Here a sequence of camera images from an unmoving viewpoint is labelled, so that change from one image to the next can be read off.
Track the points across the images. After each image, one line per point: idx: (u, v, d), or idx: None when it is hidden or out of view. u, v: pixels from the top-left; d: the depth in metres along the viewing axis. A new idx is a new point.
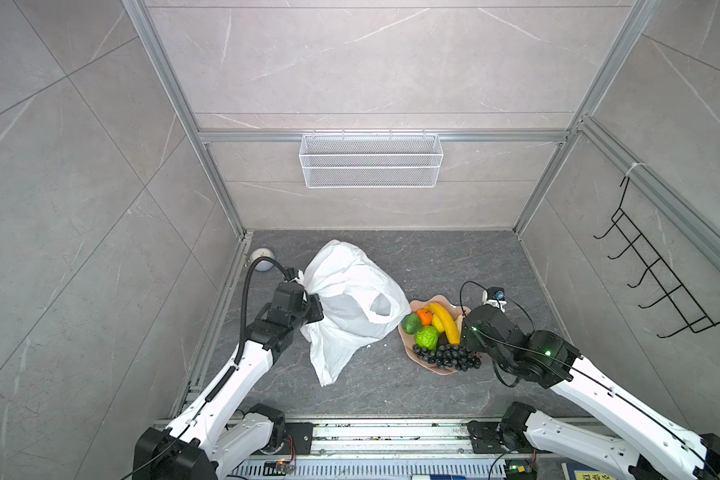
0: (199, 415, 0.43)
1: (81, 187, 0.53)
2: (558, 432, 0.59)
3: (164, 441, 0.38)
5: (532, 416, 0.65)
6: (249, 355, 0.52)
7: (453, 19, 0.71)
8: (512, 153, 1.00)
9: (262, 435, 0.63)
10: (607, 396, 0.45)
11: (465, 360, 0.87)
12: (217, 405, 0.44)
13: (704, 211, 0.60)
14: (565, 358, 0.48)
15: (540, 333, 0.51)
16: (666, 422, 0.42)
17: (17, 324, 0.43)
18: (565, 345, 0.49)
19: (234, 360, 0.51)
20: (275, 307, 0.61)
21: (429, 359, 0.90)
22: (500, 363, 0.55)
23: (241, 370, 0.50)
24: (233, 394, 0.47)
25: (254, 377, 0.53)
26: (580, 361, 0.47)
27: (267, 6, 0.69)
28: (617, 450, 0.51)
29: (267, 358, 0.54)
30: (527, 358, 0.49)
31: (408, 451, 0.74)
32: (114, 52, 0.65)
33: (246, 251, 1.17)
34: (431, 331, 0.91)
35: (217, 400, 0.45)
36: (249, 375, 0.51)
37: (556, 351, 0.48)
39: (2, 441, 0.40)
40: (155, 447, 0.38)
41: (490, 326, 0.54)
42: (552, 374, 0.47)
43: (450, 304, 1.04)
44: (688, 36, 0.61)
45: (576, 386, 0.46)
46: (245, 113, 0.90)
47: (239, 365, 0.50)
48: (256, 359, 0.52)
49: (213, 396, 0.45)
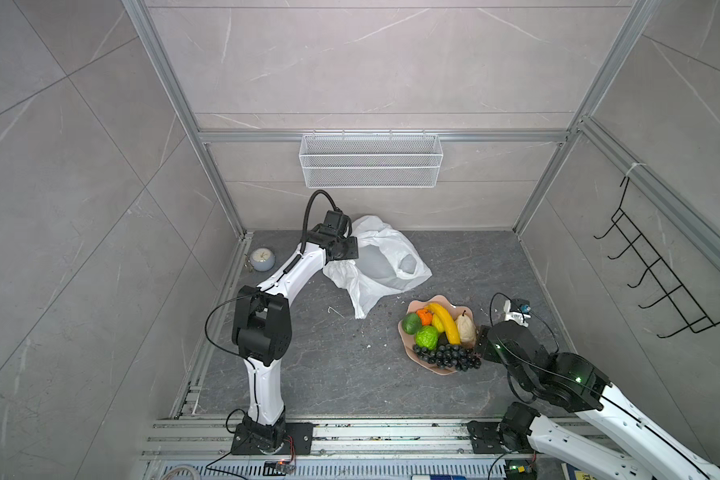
0: (279, 281, 0.55)
1: (81, 187, 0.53)
2: (564, 441, 0.59)
3: (254, 295, 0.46)
5: (537, 421, 0.65)
6: (311, 249, 0.64)
7: (453, 19, 0.71)
8: (512, 152, 1.00)
9: (271, 414, 0.64)
10: (636, 427, 0.44)
11: (465, 360, 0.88)
12: (292, 278, 0.57)
13: (704, 212, 0.60)
14: (594, 384, 0.47)
15: (569, 356, 0.49)
16: (691, 455, 0.42)
17: (18, 324, 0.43)
18: (595, 371, 0.48)
19: (299, 250, 0.63)
20: (326, 226, 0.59)
21: (429, 359, 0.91)
22: (524, 385, 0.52)
23: (306, 258, 0.61)
24: (301, 274, 0.59)
25: (314, 267, 0.65)
26: (609, 389, 0.46)
27: (267, 6, 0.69)
28: (629, 468, 0.51)
29: (323, 256, 0.66)
30: (554, 382, 0.48)
31: (408, 451, 0.74)
32: (114, 52, 0.65)
33: (246, 251, 1.17)
34: (431, 331, 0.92)
35: (292, 274, 0.57)
36: (313, 263, 0.64)
37: (586, 377, 0.47)
39: (2, 441, 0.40)
40: (249, 299, 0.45)
41: (516, 345, 0.52)
42: (581, 401, 0.46)
43: (450, 304, 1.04)
44: (688, 36, 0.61)
45: (606, 414, 0.45)
46: (245, 113, 0.90)
47: (303, 254, 0.62)
48: (318, 253, 0.64)
49: (288, 271, 0.58)
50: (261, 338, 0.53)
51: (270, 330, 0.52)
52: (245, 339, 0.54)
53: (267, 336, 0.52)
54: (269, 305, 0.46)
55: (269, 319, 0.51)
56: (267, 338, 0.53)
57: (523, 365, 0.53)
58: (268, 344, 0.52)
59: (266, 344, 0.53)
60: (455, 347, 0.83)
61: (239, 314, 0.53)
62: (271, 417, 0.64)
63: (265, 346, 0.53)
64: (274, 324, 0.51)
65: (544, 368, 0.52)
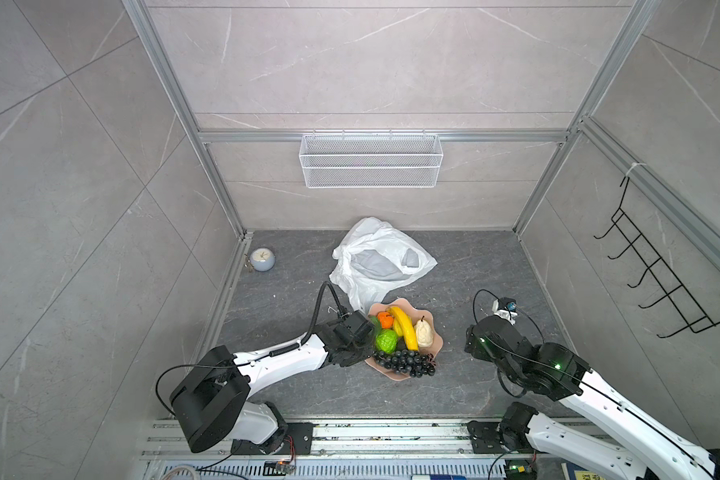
0: (257, 362, 0.48)
1: (81, 187, 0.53)
2: (561, 437, 0.59)
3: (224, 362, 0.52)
5: (534, 419, 0.65)
6: (312, 346, 0.57)
7: (453, 19, 0.71)
8: (512, 152, 1.00)
9: (261, 433, 0.62)
10: (617, 410, 0.45)
11: (419, 367, 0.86)
12: (272, 364, 0.49)
13: (705, 212, 0.59)
14: (574, 371, 0.48)
15: (550, 345, 0.51)
16: (676, 437, 0.43)
17: (17, 324, 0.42)
18: (575, 358, 0.49)
19: (301, 342, 0.56)
20: (345, 326, 0.67)
21: (385, 364, 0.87)
22: (510, 376, 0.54)
23: (302, 351, 0.54)
24: (286, 363, 0.51)
25: (307, 363, 0.57)
26: (590, 375, 0.48)
27: (267, 6, 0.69)
28: (624, 459, 0.51)
29: (318, 358, 0.58)
30: (536, 370, 0.50)
31: (408, 451, 0.74)
32: (114, 51, 0.65)
33: (246, 251, 1.17)
34: (390, 335, 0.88)
35: (273, 361, 0.49)
36: (304, 359, 0.55)
37: (566, 365, 0.48)
39: (2, 441, 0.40)
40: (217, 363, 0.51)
41: (499, 338, 0.54)
42: (561, 388, 0.48)
43: (411, 308, 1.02)
44: (688, 36, 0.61)
45: (585, 399, 0.46)
46: (245, 113, 0.90)
47: (301, 347, 0.55)
48: (315, 352, 0.56)
49: (275, 356, 0.50)
50: (197, 416, 0.43)
51: (209, 410, 0.42)
52: (181, 406, 0.44)
53: (200, 415, 0.42)
54: (228, 383, 0.42)
55: (218, 398, 0.42)
56: (201, 418, 0.42)
57: (506, 357, 0.55)
58: (198, 424, 0.42)
59: (196, 423, 0.42)
60: (411, 353, 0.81)
61: (197, 376, 0.45)
62: (260, 437, 0.63)
63: (195, 424, 0.42)
64: (217, 403, 0.42)
65: (526, 358, 0.54)
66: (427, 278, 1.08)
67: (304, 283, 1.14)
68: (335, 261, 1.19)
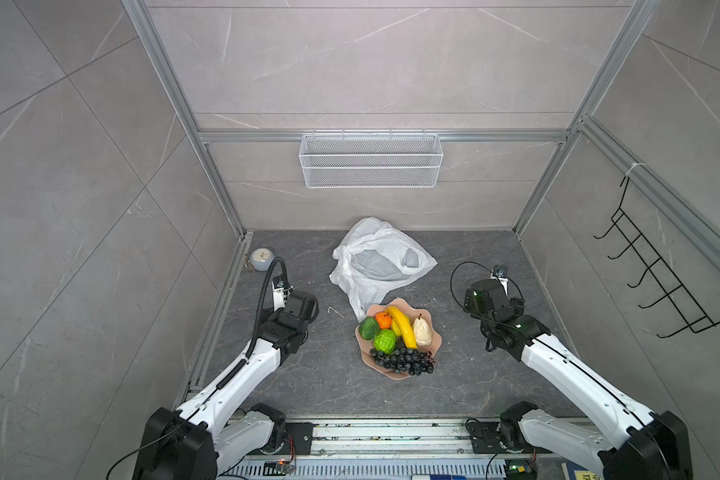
0: (207, 402, 0.44)
1: (81, 187, 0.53)
2: (547, 423, 0.59)
3: (171, 423, 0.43)
5: (528, 411, 0.66)
6: (258, 353, 0.53)
7: (453, 19, 0.71)
8: (512, 153, 1.00)
9: (261, 435, 0.62)
10: (561, 361, 0.51)
11: (418, 365, 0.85)
12: (225, 394, 0.46)
13: (705, 212, 0.59)
14: (534, 333, 0.56)
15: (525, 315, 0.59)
16: (618, 394, 0.45)
17: (18, 324, 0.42)
18: (539, 325, 0.57)
19: (245, 355, 0.52)
20: (287, 311, 0.64)
21: (384, 364, 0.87)
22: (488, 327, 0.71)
23: (250, 363, 0.51)
24: (240, 384, 0.48)
25: (261, 374, 0.54)
26: (547, 337, 0.55)
27: (267, 6, 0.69)
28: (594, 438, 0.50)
29: (275, 357, 0.56)
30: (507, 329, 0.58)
31: (408, 451, 0.74)
32: (114, 51, 0.65)
33: (245, 251, 1.19)
34: (388, 334, 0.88)
35: (225, 390, 0.46)
36: (258, 370, 0.52)
37: (526, 327, 0.57)
39: (2, 441, 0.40)
40: (163, 428, 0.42)
41: (488, 294, 0.63)
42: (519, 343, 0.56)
43: (409, 307, 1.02)
44: (688, 36, 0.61)
45: (535, 351, 0.54)
46: (245, 113, 0.90)
47: (248, 359, 0.52)
48: (266, 359, 0.54)
49: (225, 384, 0.47)
50: None
51: None
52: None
53: None
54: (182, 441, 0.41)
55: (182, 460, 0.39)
56: None
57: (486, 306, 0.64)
58: None
59: None
60: (410, 350, 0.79)
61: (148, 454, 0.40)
62: (263, 439, 0.63)
63: None
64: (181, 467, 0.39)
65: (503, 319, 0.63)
66: (426, 278, 1.08)
67: (304, 283, 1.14)
68: (335, 261, 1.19)
